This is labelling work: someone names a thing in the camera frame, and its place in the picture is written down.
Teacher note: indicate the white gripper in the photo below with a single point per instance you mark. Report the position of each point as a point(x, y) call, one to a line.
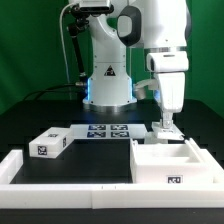
point(171, 95)

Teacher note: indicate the white cabinet body box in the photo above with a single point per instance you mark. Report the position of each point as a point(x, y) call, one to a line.
point(168, 164)

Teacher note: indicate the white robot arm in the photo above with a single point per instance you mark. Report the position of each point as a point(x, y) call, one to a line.
point(159, 28)

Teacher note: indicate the white cabinet top block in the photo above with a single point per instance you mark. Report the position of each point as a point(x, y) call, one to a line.
point(51, 143)

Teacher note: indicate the white U-shaped fence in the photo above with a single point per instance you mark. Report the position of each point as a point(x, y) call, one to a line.
point(101, 196)

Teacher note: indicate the white flat base plate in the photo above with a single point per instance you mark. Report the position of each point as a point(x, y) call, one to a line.
point(108, 131)

